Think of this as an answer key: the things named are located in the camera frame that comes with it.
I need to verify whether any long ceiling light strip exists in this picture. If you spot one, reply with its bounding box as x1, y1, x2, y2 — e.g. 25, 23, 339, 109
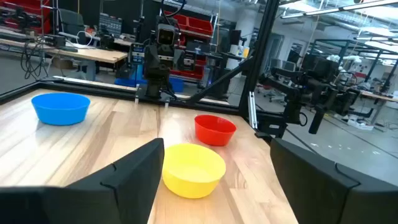
279, 0, 398, 20

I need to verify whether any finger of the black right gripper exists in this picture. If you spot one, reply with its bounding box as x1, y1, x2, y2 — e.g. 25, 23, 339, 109
172, 49, 186, 73
144, 44, 160, 79

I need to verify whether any wooden workbench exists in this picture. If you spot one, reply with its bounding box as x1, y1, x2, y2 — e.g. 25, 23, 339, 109
0, 37, 129, 82

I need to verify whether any red storage bin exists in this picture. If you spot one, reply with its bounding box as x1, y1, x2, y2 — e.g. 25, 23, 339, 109
186, 16, 214, 35
164, 11, 189, 30

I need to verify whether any yellow plastic bowl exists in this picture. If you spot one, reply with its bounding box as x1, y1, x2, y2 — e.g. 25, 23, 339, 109
161, 142, 227, 200

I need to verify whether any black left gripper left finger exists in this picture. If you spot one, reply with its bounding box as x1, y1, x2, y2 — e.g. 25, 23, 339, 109
0, 138, 165, 224

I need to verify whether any black table frame rail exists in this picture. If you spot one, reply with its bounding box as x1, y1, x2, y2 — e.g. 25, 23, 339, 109
0, 76, 249, 116

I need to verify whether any red plastic bowl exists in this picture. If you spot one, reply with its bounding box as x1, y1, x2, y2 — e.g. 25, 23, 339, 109
194, 114, 238, 147

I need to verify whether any blue plastic bowl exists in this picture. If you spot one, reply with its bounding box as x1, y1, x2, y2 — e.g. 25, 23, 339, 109
31, 91, 91, 126

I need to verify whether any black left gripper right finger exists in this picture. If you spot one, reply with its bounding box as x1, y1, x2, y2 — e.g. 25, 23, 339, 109
269, 138, 398, 224

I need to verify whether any red parts cabinet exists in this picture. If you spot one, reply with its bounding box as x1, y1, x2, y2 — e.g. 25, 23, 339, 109
0, 0, 52, 35

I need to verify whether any black cable bundle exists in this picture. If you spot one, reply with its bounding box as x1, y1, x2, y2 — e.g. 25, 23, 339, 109
19, 39, 52, 81

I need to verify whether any black office chair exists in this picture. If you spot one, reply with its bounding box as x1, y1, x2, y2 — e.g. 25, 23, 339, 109
58, 8, 87, 45

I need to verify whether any control box with blue screen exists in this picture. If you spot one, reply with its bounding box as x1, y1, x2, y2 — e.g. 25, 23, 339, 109
128, 42, 146, 65

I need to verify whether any black upright frame post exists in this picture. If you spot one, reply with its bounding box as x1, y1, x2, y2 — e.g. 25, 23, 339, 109
238, 0, 281, 125

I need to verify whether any black diagonal frame brace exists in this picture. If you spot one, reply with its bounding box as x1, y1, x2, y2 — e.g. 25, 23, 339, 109
185, 57, 253, 106

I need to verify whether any white metal bracket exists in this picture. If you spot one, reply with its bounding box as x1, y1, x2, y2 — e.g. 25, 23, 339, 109
247, 91, 259, 130

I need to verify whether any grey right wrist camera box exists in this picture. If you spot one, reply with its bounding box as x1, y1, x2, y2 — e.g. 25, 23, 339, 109
156, 24, 177, 46

